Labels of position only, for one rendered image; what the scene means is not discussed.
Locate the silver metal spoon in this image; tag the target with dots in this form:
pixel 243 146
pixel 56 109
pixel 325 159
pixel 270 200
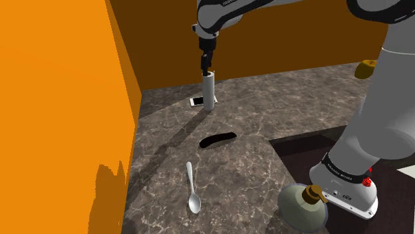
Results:
pixel 194 202

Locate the white tall cylinder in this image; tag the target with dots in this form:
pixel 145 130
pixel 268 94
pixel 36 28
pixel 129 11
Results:
pixel 208 92

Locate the white phone with black screen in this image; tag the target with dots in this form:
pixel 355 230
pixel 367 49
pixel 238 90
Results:
pixel 197 101

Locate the black oblong curved object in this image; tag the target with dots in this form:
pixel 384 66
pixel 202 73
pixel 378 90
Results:
pixel 217 140

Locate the dark robot stand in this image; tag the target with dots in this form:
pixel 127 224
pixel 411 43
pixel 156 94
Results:
pixel 301 152

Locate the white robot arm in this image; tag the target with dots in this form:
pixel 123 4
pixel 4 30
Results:
pixel 382 113

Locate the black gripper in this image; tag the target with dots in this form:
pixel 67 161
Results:
pixel 206 45

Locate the grey-green round bottle, brown cap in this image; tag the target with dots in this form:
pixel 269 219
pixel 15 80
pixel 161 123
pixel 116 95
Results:
pixel 300 210

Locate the yellow apple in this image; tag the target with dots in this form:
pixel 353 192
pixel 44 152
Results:
pixel 363 69

